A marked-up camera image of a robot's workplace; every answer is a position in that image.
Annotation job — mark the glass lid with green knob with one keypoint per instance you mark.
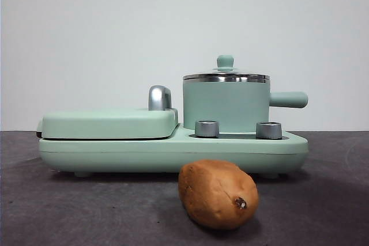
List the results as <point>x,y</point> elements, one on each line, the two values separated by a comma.
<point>226,61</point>

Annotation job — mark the brown potato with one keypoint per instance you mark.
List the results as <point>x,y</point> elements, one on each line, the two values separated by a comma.
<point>213,197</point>

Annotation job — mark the mint green steamer pot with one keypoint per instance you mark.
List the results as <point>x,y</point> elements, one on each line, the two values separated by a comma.
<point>225,102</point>

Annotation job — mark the silver control knob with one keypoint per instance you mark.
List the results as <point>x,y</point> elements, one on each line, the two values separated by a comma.
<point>268,130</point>
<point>207,129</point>

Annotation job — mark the mint green breakfast machine base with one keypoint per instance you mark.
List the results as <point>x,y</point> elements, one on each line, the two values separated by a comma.
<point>129,153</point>

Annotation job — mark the mint green grill cover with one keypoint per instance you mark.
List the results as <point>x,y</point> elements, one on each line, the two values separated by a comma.
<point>109,125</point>

